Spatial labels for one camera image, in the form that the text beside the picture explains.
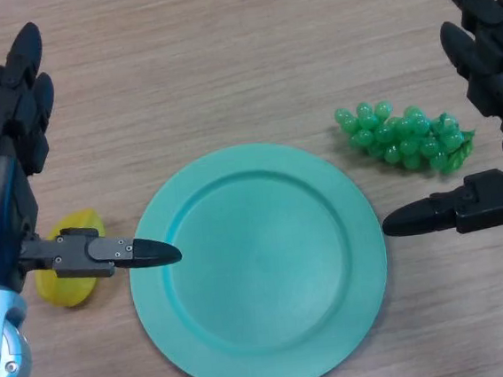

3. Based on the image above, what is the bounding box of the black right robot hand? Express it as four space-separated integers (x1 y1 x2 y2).
361 0 503 243

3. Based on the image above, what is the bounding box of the yellow starfruit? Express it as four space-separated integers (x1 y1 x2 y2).
28 206 113 311

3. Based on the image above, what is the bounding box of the green round plate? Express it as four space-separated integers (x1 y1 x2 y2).
117 130 400 377

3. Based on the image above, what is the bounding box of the green grape bunch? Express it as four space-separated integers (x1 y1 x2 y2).
332 90 481 186

